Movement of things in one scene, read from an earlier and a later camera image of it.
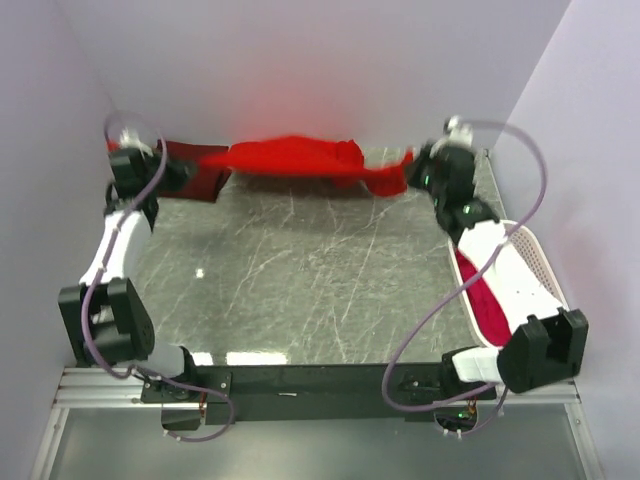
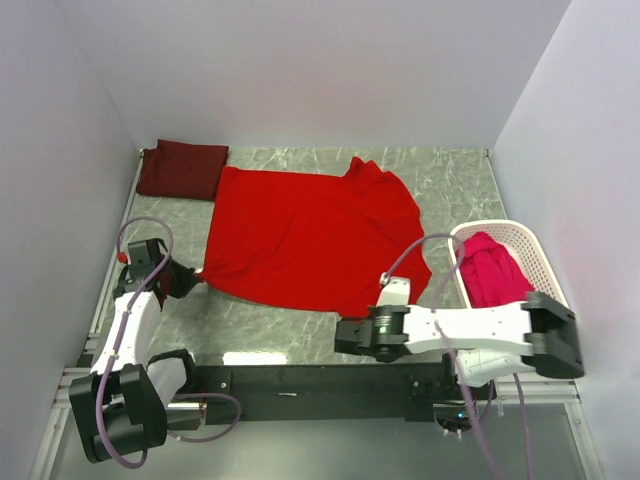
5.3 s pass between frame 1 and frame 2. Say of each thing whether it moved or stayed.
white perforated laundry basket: stayed
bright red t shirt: moved
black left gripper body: moved
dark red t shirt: stayed
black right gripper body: moved
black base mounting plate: stayed
